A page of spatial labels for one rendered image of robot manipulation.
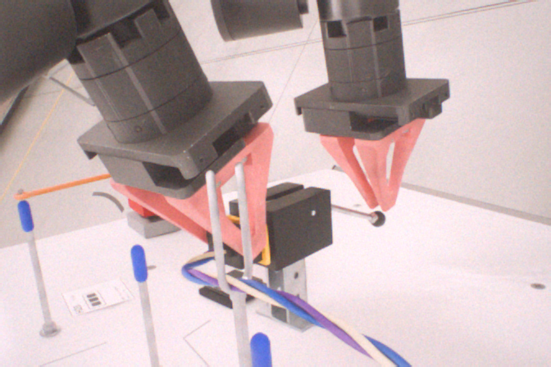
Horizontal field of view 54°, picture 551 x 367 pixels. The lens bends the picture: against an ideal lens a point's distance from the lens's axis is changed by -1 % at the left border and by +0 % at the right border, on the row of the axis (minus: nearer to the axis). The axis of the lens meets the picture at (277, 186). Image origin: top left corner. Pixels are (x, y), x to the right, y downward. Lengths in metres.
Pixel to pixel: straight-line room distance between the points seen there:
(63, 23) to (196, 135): 0.07
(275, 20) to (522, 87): 1.55
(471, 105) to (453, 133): 0.11
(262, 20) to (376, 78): 0.09
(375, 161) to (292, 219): 0.09
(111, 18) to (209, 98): 0.06
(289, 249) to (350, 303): 0.08
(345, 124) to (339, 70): 0.04
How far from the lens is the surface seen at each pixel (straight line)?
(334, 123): 0.41
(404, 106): 0.37
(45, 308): 0.43
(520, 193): 1.69
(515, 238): 0.54
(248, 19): 0.39
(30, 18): 0.22
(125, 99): 0.27
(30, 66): 0.23
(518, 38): 2.03
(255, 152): 0.29
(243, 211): 0.24
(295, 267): 0.38
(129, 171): 0.29
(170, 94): 0.27
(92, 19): 0.26
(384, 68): 0.39
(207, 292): 0.44
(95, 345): 0.41
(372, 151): 0.40
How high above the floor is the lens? 1.36
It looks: 35 degrees down
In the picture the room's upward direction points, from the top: 57 degrees counter-clockwise
